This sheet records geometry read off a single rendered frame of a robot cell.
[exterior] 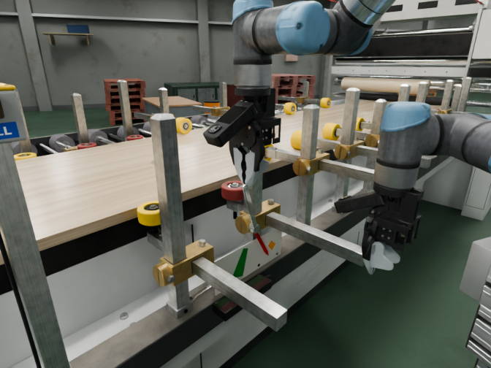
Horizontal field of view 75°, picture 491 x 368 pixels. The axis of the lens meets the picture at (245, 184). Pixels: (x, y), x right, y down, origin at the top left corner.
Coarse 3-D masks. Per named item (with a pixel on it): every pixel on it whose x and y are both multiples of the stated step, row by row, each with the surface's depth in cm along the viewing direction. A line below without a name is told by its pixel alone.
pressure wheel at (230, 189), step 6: (222, 186) 94; (228, 186) 94; (234, 186) 94; (240, 186) 94; (222, 192) 94; (228, 192) 92; (234, 192) 91; (240, 192) 92; (228, 198) 93; (234, 198) 92; (240, 198) 93; (234, 216) 98
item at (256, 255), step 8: (272, 232) 91; (280, 232) 94; (256, 240) 87; (264, 240) 89; (272, 240) 92; (280, 240) 95; (240, 248) 82; (248, 248) 85; (256, 248) 88; (280, 248) 96; (224, 256) 79; (232, 256) 81; (248, 256) 86; (256, 256) 89; (264, 256) 91; (272, 256) 94; (216, 264) 77; (224, 264) 79; (232, 264) 82; (248, 264) 87; (256, 264) 90; (232, 272) 83; (248, 272) 88
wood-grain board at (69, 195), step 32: (288, 128) 181; (320, 128) 181; (32, 160) 121; (64, 160) 121; (96, 160) 121; (128, 160) 121; (192, 160) 121; (224, 160) 121; (32, 192) 91; (64, 192) 91; (96, 192) 91; (128, 192) 91; (192, 192) 94; (32, 224) 73; (64, 224) 73; (96, 224) 75; (0, 256) 63
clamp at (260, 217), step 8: (264, 208) 88; (272, 208) 88; (280, 208) 91; (240, 216) 84; (248, 216) 84; (256, 216) 84; (264, 216) 87; (240, 224) 84; (248, 224) 83; (264, 224) 87; (240, 232) 85
